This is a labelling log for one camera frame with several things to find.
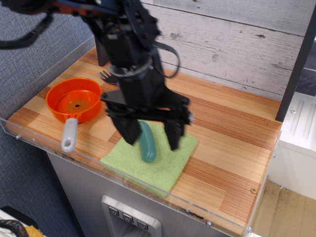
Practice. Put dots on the fork with blue handle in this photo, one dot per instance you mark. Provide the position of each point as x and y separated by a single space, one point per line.
108 78

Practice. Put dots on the green toy cucumber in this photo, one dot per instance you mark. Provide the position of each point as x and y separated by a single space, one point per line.
146 141

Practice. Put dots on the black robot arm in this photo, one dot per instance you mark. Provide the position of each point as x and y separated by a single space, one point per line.
127 32

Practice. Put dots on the dark frame post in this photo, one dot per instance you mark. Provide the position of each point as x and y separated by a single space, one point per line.
305 48
102 52

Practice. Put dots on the dark left frame post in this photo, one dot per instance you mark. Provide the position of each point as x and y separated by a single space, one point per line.
102 52

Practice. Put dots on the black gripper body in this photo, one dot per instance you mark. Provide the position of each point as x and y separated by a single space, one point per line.
145 96

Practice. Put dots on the white ribbed appliance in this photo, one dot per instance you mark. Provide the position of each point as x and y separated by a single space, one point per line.
293 165

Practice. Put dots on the dark right frame post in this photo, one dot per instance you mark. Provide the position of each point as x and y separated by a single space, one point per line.
305 48

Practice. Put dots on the green cloth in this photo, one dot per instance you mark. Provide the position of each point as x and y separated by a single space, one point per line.
159 176

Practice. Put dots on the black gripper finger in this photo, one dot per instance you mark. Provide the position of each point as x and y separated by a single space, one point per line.
174 131
129 128

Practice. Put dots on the silver button panel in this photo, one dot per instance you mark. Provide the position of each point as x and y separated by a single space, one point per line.
126 221

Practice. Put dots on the orange pan with grey handle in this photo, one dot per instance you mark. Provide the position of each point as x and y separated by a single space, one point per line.
74 101

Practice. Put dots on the grey metal cabinet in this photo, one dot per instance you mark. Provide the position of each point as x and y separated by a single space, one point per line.
84 188

